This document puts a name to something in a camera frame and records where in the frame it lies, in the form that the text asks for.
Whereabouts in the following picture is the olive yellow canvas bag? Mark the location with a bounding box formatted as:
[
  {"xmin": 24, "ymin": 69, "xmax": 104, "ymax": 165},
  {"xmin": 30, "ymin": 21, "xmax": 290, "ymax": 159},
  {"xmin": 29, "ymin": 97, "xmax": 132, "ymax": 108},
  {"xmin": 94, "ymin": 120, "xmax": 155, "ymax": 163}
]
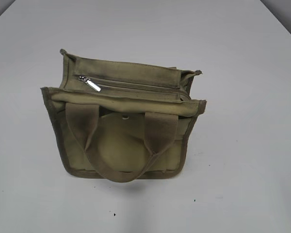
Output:
[{"xmin": 41, "ymin": 50, "xmax": 207, "ymax": 183}]

